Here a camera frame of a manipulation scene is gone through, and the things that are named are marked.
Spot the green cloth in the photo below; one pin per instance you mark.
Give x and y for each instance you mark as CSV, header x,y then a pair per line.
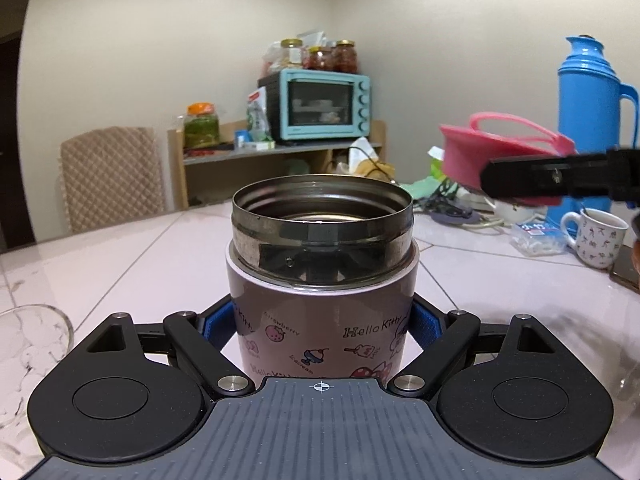
x,y
420,190

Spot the red contents glass jar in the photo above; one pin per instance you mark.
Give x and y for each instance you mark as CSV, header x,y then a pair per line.
x,y
346,57
320,60

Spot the pink printed steel bottle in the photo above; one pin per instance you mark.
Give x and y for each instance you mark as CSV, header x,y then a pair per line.
x,y
320,310

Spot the white patterned mug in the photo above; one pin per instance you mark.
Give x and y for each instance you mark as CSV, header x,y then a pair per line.
x,y
600,240

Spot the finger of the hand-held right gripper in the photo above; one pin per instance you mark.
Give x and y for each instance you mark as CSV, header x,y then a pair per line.
x,y
550,175

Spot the teal toaster oven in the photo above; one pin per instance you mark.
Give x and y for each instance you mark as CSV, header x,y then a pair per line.
x,y
320,105

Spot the blue thermos flask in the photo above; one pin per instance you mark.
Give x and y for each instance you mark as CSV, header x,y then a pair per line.
x,y
585,110

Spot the purple round object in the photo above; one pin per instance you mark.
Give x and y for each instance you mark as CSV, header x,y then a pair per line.
x,y
455,216

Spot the dark smartphone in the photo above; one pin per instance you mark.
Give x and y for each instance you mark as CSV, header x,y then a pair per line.
x,y
625,272

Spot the pink bottle cap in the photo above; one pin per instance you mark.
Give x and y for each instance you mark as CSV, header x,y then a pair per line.
x,y
467,155

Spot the dark wooden door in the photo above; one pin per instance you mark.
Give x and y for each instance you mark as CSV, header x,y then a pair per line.
x,y
7,160

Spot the small blue box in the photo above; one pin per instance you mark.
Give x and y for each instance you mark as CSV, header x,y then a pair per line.
x,y
242,138

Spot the green white packet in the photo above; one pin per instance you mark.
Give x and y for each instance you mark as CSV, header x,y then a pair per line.
x,y
259,117

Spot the clear cotton swab box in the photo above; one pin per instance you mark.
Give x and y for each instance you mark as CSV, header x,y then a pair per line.
x,y
537,240

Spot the pale contents glass jar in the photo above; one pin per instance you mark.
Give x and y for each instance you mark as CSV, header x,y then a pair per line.
x,y
292,55

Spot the dark red tray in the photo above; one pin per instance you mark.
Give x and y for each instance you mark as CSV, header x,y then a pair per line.
x,y
207,150

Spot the white bowl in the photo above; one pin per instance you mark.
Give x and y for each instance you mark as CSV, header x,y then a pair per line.
x,y
512,212

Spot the chair with woven cover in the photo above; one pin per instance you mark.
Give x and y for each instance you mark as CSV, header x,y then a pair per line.
x,y
112,180

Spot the clear glass bowl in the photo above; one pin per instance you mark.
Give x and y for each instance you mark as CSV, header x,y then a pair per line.
x,y
35,340

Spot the white green flat box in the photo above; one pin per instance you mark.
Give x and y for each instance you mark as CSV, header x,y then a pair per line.
x,y
260,144

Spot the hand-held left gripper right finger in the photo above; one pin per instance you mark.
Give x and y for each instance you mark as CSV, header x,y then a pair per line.
x,y
424,324

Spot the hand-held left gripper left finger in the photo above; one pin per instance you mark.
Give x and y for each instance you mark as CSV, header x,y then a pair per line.
x,y
222,324

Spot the wooden side shelf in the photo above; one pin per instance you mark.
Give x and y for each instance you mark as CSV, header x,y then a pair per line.
x,y
280,150

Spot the clear plastic bag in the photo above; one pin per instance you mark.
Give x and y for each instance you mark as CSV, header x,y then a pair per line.
x,y
315,39

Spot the yellow plastic bag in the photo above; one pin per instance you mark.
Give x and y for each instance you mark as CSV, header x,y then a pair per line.
x,y
372,167

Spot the green pickle jar orange lid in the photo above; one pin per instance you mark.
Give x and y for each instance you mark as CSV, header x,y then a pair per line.
x,y
201,127

